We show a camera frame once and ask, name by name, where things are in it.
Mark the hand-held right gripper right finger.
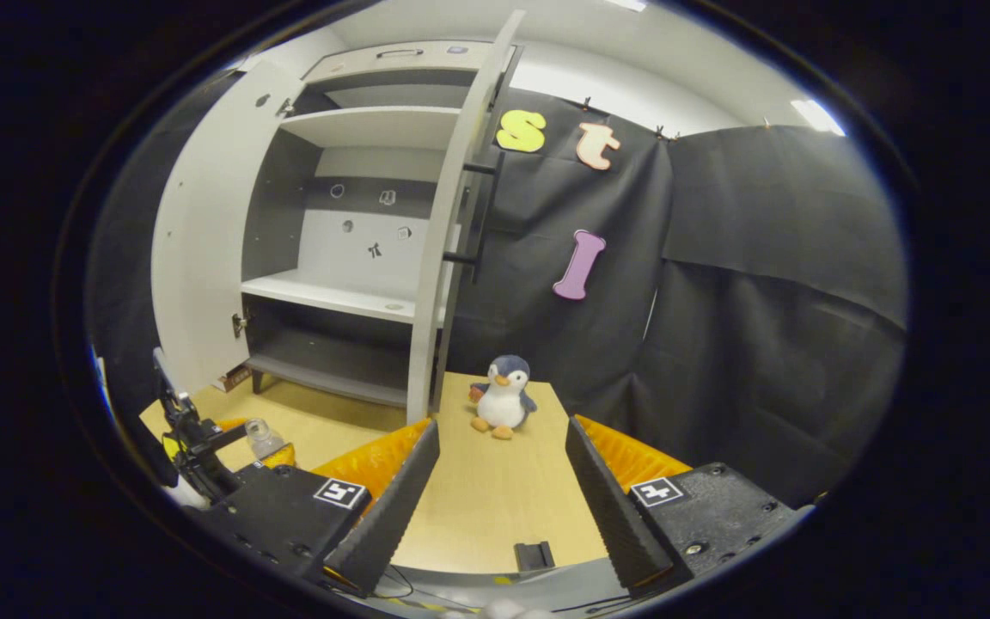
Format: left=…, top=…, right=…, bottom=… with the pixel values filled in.
left=565, top=414, right=805, bottom=594

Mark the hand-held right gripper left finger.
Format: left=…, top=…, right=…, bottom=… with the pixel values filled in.
left=203, top=419, right=442, bottom=598

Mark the clear bottle with red label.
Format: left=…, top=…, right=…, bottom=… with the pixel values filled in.
left=245, top=418, right=287, bottom=462

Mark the white cabinet door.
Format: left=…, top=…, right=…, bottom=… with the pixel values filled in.
left=406, top=9, right=527, bottom=425
left=150, top=58, right=308, bottom=398

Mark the white and grey cabinet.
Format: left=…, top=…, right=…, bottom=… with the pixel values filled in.
left=240, top=39, right=520, bottom=410

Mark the white cabinet drawer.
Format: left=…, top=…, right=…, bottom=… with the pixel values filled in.
left=301, top=40, right=518, bottom=89

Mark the printed booklet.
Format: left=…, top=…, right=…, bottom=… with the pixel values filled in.
left=211, top=365, right=254, bottom=394

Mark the penguin plush toy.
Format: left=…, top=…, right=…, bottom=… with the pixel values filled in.
left=468, top=354, right=538, bottom=441

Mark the black right door handle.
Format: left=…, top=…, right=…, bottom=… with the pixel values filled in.
left=441, top=150, right=507, bottom=285

